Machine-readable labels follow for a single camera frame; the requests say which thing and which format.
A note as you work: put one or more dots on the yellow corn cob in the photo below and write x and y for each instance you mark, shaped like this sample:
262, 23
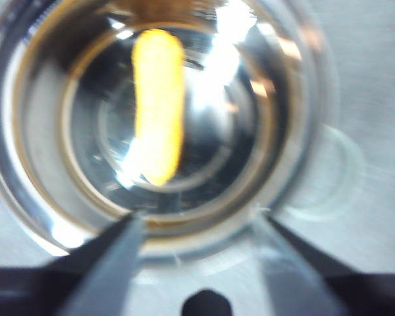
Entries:
159, 105

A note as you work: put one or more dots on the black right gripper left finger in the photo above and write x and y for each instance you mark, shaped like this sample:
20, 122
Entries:
69, 289

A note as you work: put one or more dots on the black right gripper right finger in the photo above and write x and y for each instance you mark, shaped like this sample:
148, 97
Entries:
332, 293

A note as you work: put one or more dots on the pale green electric cooking pot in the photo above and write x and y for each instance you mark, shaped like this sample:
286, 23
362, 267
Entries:
36, 138

